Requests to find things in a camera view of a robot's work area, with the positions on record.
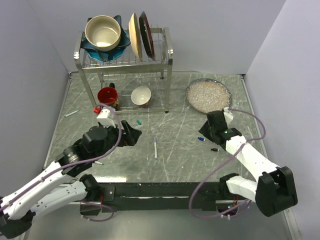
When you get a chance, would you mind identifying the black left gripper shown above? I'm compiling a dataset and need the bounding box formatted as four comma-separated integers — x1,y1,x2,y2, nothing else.
92,119,141,161

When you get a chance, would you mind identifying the white marker with purple tip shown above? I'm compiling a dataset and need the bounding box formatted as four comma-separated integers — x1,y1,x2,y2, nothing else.
153,136,158,160

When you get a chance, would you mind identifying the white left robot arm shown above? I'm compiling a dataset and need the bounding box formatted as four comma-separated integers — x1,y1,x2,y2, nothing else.
0,120,142,239

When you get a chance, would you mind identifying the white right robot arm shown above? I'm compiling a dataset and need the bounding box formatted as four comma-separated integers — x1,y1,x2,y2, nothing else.
199,121,298,217

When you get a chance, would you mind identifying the grey pen at left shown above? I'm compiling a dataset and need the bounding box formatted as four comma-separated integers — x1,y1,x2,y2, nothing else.
64,109,80,118

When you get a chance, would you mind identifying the speckled brown plate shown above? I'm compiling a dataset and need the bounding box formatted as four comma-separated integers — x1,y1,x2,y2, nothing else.
185,78,232,114

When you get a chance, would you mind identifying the white ceramic bowl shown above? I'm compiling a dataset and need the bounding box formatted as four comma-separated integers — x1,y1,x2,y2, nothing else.
130,86,152,107

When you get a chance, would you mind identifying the red and black mug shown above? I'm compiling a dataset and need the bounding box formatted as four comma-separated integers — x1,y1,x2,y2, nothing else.
97,82,119,111

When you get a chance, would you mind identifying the steel dish rack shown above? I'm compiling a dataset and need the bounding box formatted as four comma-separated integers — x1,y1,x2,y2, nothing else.
73,27,174,114

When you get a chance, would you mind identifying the blue flower-shaped dish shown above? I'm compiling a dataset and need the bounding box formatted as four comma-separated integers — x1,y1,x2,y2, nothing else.
80,15,131,62

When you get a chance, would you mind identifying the cream upright plate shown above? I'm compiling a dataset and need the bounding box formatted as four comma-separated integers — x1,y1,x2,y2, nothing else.
128,12,142,61

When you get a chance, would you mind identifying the dark red upright plate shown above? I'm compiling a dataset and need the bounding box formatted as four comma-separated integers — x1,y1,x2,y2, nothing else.
138,11,156,61

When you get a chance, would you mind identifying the large beige bowl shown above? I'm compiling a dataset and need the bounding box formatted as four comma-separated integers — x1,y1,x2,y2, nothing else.
84,15,122,52

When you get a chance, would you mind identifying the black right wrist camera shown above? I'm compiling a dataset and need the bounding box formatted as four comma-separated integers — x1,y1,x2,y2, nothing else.
206,107,234,133

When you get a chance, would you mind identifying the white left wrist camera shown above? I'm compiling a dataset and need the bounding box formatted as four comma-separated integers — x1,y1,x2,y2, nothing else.
93,106,116,128

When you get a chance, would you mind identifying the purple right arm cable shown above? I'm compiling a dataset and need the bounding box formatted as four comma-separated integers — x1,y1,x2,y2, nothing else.
188,106,266,220

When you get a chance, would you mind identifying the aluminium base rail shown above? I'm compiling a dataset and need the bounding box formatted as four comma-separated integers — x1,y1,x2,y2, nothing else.
12,183,301,240

